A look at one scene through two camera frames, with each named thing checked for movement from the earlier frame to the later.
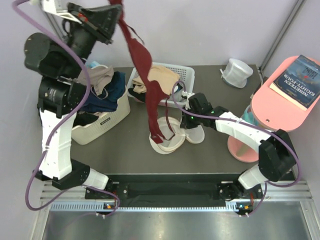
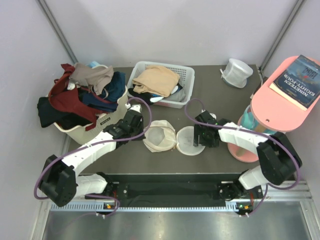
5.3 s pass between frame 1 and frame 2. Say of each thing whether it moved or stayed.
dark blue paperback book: stayed
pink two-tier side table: stayed
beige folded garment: stayed
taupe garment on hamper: stayed
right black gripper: moved
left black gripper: moved
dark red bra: moved
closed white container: stayed
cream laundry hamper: stayed
